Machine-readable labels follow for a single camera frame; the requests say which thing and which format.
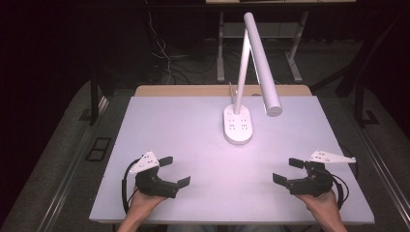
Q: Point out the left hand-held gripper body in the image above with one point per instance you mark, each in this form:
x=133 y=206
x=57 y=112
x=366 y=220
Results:
x=151 y=183

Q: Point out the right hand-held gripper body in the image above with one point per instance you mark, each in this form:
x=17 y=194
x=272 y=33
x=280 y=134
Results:
x=314 y=183

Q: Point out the person's left hand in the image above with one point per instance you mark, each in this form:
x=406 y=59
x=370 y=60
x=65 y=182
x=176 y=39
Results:
x=141 y=204

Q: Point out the person's right hand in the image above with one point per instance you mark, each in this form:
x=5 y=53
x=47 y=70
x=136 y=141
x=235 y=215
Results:
x=324 y=206

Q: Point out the white desk lamp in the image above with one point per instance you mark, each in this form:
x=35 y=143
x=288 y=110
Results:
x=238 y=129

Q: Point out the black metal stand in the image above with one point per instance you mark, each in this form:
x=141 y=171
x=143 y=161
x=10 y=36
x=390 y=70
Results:
x=94 y=96
x=359 y=103

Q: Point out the black rectangular floor frame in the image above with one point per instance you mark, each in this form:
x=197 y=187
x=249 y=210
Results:
x=98 y=149

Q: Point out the metal floor rail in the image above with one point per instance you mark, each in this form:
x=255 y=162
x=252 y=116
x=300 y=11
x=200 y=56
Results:
x=383 y=167
x=69 y=174

